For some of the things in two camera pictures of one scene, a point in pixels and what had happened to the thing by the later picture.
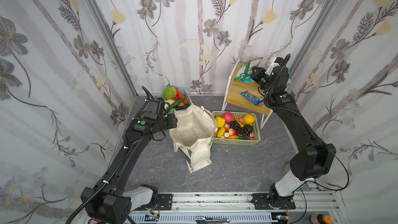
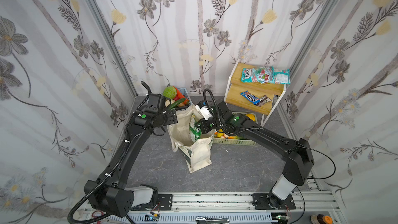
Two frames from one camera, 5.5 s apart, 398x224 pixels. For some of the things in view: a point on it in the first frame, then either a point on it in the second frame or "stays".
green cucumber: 174,105 stays
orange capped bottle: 321,219 stays
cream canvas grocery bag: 192,137 stays
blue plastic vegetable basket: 184,91 stays
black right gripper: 258,74 -> 200,125
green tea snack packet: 244,71 -> 195,133
